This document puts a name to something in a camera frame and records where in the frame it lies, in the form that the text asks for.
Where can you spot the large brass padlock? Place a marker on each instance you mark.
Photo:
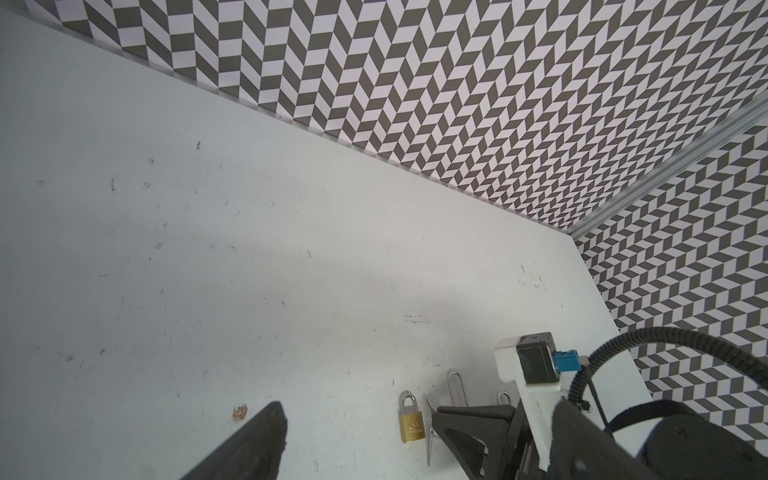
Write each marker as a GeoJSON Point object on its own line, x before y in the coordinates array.
{"type": "Point", "coordinates": [456, 388]}

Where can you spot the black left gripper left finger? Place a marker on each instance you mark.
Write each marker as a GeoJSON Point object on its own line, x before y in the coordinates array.
{"type": "Point", "coordinates": [252, 453]}

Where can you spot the aluminium right corner post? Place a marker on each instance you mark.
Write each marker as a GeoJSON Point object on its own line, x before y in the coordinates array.
{"type": "Point", "coordinates": [735, 124]}

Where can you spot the loose silver key bunch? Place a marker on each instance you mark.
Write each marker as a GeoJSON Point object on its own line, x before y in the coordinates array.
{"type": "Point", "coordinates": [428, 432]}

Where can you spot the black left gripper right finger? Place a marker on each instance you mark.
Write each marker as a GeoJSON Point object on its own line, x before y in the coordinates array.
{"type": "Point", "coordinates": [579, 450]}

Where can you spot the black padlock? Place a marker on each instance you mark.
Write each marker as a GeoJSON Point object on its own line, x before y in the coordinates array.
{"type": "Point", "coordinates": [503, 398]}

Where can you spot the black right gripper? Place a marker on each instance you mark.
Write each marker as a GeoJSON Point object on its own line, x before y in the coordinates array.
{"type": "Point", "coordinates": [490, 442]}

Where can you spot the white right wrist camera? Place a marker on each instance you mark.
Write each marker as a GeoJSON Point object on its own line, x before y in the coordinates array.
{"type": "Point", "coordinates": [537, 368]}

